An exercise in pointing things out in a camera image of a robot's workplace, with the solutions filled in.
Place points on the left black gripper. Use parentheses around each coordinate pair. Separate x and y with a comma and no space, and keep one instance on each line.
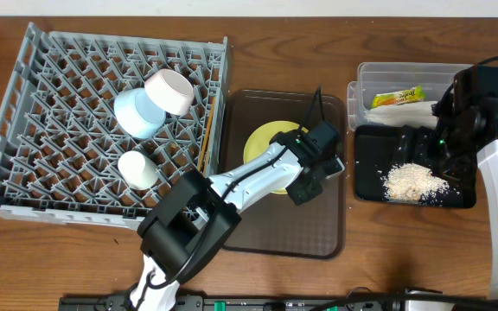
(308,188)

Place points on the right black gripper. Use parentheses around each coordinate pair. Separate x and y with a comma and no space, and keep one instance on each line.
(421,136)

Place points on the rice food scraps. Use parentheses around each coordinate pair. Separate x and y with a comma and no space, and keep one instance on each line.
(412,183)

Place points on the yellow round plate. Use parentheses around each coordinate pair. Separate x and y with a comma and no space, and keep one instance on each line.
(257,151)

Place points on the green orange snack wrapper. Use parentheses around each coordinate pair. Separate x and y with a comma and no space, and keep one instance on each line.
(412,95)

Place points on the wooden chopstick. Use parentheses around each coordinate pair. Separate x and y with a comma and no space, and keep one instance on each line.
(207,163)
(208,128)

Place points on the white pink small bowl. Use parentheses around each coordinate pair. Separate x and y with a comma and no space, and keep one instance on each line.
(171,91)

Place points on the white paper cup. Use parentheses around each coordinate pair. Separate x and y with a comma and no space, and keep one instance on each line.
(138,171)

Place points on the light blue bowl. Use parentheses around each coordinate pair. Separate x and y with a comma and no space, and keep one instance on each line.
(137,114)

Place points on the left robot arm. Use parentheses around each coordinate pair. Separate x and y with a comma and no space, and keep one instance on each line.
(198,214)

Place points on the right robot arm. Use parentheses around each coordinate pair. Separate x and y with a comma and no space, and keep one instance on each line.
(462,146)

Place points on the black waste tray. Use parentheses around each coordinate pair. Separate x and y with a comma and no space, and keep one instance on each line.
(373,152)

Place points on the clear plastic waste bin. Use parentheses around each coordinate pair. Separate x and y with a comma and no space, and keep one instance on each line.
(383,77)

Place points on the grey plastic dishwasher rack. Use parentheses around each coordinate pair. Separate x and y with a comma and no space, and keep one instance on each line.
(60,141)

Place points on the dark brown serving tray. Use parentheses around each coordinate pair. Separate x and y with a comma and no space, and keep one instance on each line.
(274,225)

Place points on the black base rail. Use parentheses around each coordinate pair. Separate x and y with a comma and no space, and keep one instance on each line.
(198,303)

